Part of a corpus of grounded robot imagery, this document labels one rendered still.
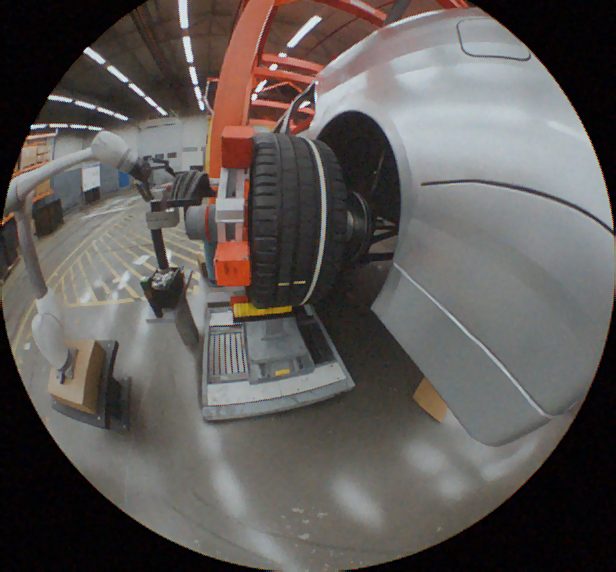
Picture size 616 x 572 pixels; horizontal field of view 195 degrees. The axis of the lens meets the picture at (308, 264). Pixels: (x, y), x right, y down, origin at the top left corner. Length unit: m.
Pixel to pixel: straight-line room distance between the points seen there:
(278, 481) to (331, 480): 0.24
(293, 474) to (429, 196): 1.14
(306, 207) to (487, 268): 0.37
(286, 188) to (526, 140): 0.46
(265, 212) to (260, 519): 1.21
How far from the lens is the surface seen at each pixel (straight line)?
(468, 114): 0.40
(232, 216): 0.43
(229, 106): 1.14
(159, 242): 0.59
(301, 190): 0.42
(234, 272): 0.38
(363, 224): 0.69
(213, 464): 1.10
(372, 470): 1.16
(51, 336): 1.08
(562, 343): 0.35
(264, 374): 0.97
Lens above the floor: 1.06
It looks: 29 degrees down
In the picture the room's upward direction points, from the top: 9 degrees clockwise
